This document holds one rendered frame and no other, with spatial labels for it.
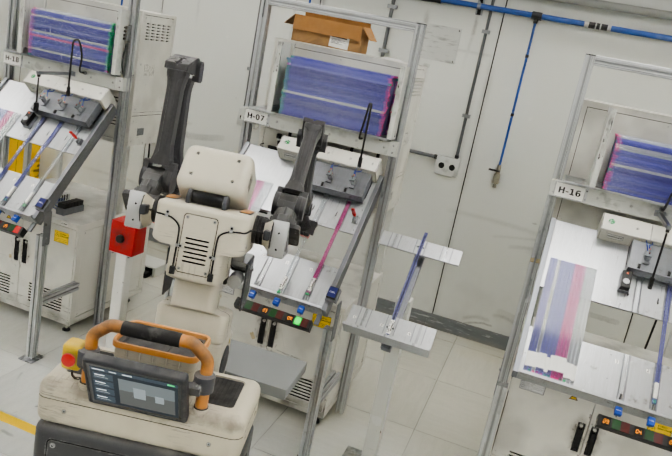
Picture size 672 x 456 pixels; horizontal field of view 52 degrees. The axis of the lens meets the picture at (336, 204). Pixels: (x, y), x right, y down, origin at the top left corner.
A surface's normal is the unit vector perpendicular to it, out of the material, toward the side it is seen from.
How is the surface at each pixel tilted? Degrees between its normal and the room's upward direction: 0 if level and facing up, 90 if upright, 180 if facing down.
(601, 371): 44
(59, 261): 90
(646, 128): 90
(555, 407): 90
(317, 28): 80
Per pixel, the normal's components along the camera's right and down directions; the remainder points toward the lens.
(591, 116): -0.33, 0.16
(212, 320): -0.07, 0.08
